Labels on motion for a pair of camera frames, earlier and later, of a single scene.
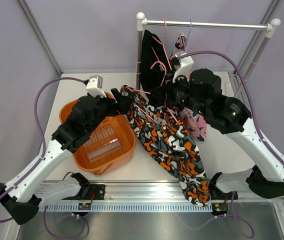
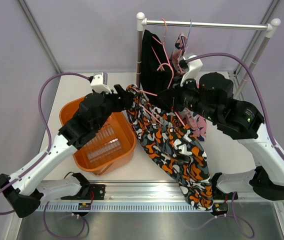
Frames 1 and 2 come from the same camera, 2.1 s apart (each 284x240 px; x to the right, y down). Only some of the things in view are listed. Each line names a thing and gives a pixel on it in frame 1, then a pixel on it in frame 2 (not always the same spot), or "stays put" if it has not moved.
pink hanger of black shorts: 162,44 stays put
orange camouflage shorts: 164,134 stays put
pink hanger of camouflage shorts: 165,67 to 140,91
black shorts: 155,63 stays put
